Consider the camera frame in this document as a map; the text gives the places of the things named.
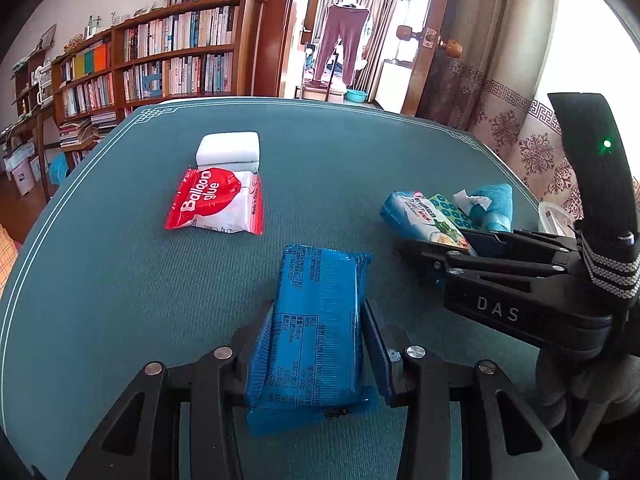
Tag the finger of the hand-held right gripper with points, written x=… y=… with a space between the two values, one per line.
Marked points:
x=425 y=260
x=495 y=242

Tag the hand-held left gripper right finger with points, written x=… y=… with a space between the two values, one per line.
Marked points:
x=375 y=355

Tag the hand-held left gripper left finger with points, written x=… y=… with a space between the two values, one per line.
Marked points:
x=240 y=350

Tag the blue and white snack packet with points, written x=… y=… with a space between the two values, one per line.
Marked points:
x=407 y=212

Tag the clear plastic container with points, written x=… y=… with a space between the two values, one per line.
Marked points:
x=547 y=210

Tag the blue biscuit packet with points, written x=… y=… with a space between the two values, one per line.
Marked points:
x=310 y=320

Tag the red and white glue packet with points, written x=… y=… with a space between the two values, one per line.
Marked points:
x=200 y=195

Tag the white sponge block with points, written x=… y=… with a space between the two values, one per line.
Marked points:
x=227 y=147

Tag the person's right hand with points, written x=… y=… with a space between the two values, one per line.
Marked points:
x=565 y=385

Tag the teal towel in plastic bag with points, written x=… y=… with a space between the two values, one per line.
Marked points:
x=495 y=205

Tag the green dotted packet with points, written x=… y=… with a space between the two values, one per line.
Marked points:
x=452 y=212

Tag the patterned curtain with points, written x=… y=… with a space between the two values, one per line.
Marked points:
x=500 y=120

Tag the blue basin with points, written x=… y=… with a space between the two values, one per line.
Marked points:
x=356 y=96

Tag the wooden door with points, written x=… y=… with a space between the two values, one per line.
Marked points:
x=430 y=75

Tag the wooden door knob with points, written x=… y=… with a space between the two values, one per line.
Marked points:
x=407 y=33
x=452 y=47

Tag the hanging purple pants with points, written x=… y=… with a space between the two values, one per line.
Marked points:
x=340 y=40

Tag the bed with floral blanket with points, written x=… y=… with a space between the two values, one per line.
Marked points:
x=6 y=255

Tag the tall wooden bookcase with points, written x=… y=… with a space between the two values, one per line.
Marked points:
x=247 y=45

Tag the pink bin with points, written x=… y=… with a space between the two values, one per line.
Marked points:
x=22 y=172

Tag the wooden side desk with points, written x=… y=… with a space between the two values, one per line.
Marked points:
x=35 y=120

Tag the low wooden bookcase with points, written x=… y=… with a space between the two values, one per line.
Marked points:
x=55 y=90

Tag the wooden bookshelf with books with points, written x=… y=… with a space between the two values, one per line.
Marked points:
x=180 y=35

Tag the small storage rack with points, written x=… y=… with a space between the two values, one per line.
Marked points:
x=37 y=80

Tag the small photo frame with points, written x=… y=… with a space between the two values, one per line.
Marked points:
x=47 y=37

